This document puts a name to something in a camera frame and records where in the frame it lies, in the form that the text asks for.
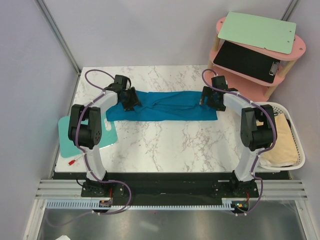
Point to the aluminium frame post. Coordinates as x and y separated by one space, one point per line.
289 10
58 35

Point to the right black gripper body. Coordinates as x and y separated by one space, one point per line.
219 107

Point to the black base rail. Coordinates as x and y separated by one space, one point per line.
165 188

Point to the black clipboard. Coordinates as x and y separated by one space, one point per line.
247 62

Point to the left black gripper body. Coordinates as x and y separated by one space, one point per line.
130 99

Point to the white laundry basket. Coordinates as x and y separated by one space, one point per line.
278 109

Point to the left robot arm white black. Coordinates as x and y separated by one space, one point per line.
85 123

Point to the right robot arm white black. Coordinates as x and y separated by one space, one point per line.
258 132

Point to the aluminium extrusion rail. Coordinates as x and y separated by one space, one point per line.
272 190

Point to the aluminium frame post left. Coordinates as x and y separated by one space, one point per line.
58 35

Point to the white paper scrap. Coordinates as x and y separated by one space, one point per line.
63 237

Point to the green board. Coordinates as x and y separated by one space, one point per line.
258 31

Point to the beige t shirt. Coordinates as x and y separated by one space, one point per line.
284 153

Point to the teal cutting board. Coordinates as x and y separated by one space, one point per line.
68 148

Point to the aluminium frame post right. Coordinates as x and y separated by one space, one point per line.
289 10

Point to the pink three tier shelf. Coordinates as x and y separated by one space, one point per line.
250 87

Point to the white cable duct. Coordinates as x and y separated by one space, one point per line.
97 204

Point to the blue t shirt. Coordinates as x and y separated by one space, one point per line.
164 106

